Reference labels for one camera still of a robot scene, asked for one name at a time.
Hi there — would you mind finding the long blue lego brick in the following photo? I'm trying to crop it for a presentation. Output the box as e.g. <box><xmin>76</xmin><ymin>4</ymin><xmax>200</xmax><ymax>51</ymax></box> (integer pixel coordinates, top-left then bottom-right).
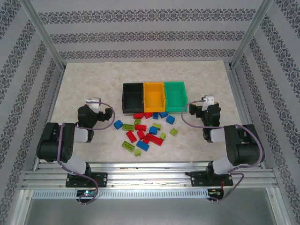
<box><xmin>136</xmin><ymin>140</ymin><xmax>150</xmax><ymax>152</ymax></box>

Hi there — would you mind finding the long red lego brick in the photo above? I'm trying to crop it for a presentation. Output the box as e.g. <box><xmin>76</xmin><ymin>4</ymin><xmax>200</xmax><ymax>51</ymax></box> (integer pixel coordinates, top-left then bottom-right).
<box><xmin>145</xmin><ymin>133</ymin><xmax>164</xmax><ymax>146</ymax></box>

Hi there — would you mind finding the green plastic bin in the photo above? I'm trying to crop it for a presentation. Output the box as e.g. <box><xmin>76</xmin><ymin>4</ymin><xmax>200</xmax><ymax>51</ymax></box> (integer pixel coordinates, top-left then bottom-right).
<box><xmin>163</xmin><ymin>81</ymin><xmax>189</xmax><ymax>113</ymax></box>

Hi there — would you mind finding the black plastic bin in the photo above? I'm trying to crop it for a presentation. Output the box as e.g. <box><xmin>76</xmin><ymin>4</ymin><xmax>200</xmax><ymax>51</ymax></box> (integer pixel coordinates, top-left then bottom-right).
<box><xmin>121</xmin><ymin>82</ymin><xmax>145</xmax><ymax>114</ymax></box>

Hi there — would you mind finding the yellow plastic bin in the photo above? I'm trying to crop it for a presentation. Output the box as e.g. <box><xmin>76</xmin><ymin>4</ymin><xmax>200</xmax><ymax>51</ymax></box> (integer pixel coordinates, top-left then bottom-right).
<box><xmin>143</xmin><ymin>82</ymin><xmax>167</xmax><ymax>113</ymax></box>

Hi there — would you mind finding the grey metal shelf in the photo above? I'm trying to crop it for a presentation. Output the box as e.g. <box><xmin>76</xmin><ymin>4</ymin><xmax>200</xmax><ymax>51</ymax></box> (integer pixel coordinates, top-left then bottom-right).
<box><xmin>17</xmin><ymin>188</ymin><xmax>285</xmax><ymax>225</ymax></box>

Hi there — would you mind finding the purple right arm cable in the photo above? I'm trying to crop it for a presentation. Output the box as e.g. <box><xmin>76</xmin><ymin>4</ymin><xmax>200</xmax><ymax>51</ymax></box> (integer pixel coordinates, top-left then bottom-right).
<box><xmin>181</xmin><ymin>99</ymin><xmax>265</xmax><ymax>204</ymax></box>

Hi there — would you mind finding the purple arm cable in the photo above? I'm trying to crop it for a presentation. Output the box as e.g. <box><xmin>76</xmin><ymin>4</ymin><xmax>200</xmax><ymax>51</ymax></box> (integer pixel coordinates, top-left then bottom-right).
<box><xmin>181</xmin><ymin>99</ymin><xmax>265</xmax><ymax>204</ymax></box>
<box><xmin>57</xmin><ymin>100</ymin><xmax>113</xmax><ymax>206</ymax></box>

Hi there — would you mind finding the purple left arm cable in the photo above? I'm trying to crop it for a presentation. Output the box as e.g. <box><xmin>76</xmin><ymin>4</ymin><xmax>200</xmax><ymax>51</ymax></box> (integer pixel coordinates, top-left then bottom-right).
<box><xmin>57</xmin><ymin>100</ymin><xmax>113</xmax><ymax>206</ymax></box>

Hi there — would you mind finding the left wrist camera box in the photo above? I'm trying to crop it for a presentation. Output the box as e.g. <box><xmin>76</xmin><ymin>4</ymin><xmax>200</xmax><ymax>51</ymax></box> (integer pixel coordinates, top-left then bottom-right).
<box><xmin>85</xmin><ymin>97</ymin><xmax>101</xmax><ymax>114</ymax></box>

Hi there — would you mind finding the aluminium side rail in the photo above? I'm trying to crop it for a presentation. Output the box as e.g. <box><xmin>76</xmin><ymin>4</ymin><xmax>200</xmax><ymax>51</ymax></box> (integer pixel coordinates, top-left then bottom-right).
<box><xmin>32</xmin><ymin>67</ymin><xmax>66</xmax><ymax>171</ymax></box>
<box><xmin>226</xmin><ymin>62</ymin><xmax>268</xmax><ymax>169</ymax></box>

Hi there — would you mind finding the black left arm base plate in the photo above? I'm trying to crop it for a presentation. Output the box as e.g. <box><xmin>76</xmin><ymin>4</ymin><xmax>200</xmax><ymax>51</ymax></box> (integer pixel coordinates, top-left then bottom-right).
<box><xmin>65</xmin><ymin>172</ymin><xmax>108</xmax><ymax>188</ymax></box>

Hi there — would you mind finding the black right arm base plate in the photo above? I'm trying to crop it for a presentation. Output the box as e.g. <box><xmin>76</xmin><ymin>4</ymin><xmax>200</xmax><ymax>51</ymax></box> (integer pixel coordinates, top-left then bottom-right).
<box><xmin>190</xmin><ymin>171</ymin><xmax>234</xmax><ymax>188</ymax></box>

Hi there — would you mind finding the aluminium front rail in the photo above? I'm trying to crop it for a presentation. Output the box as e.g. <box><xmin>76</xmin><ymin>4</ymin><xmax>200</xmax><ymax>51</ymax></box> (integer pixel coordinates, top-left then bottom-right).
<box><xmin>22</xmin><ymin>161</ymin><xmax>278</xmax><ymax>188</ymax></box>

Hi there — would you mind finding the slotted grey cable duct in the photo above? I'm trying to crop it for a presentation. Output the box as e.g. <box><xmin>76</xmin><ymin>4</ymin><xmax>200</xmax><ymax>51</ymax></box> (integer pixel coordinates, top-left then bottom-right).
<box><xmin>31</xmin><ymin>189</ymin><xmax>210</xmax><ymax>199</ymax></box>

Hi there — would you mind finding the aluminium frame post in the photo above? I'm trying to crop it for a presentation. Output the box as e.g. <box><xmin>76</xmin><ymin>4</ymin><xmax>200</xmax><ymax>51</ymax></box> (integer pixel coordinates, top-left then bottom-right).
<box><xmin>20</xmin><ymin>0</ymin><xmax>66</xmax><ymax>71</ymax></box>
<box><xmin>229</xmin><ymin>0</ymin><xmax>275</xmax><ymax>70</ymax></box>

